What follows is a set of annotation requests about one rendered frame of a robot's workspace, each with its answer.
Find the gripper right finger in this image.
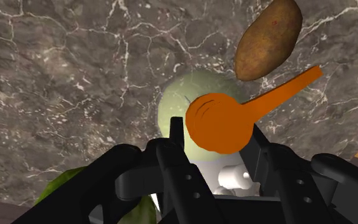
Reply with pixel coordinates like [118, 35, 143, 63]
[238, 123, 358, 224]

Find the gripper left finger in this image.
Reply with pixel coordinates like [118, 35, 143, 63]
[11, 116, 226, 224]

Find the white knobbed object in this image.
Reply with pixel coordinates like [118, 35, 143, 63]
[194, 151, 261, 197]

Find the orange measuring spoon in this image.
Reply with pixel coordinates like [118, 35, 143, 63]
[184, 65, 324, 155]

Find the pale green round fruit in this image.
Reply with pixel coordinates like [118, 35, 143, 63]
[157, 69, 247, 162]

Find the green leafy lettuce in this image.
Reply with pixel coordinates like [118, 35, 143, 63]
[34, 165, 158, 224]

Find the brown potato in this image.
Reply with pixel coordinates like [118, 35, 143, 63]
[234, 0, 303, 82]

